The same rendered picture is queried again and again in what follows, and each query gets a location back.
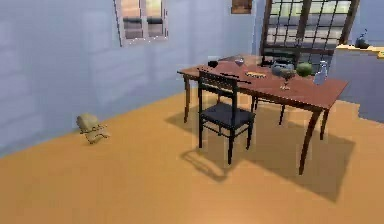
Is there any black wooden chair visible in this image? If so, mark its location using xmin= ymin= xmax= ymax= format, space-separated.
xmin=196 ymin=67 xmax=257 ymax=166
xmin=250 ymin=50 xmax=301 ymax=126

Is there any yellow flat tray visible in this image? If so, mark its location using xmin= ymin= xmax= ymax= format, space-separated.
xmin=245 ymin=71 xmax=268 ymax=79

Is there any grey metal pot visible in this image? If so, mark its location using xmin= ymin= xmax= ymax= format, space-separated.
xmin=270 ymin=62 xmax=295 ymax=77

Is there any tan small toy chair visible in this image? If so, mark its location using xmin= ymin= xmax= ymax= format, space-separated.
xmin=75 ymin=112 xmax=111 ymax=145

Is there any white framed window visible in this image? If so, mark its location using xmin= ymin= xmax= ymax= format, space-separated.
xmin=113 ymin=0 xmax=169 ymax=47

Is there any brown wooden dining table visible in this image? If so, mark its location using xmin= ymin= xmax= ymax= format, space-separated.
xmin=176 ymin=54 xmax=349 ymax=176

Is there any green round melon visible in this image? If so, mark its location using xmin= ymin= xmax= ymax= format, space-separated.
xmin=295 ymin=61 xmax=314 ymax=78

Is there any clear glass bottle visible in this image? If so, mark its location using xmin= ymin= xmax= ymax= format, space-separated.
xmin=313 ymin=60 xmax=329 ymax=86

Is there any brown framed lattice window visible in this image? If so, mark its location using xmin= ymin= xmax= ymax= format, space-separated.
xmin=259 ymin=0 xmax=361 ymax=56

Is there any yellow topped counter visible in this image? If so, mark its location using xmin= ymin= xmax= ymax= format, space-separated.
xmin=328 ymin=43 xmax=384 ymax=124

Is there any brown framed wall picture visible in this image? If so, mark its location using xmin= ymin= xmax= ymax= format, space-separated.
xmin=230 ymin=0 xmax=254 ymax=15

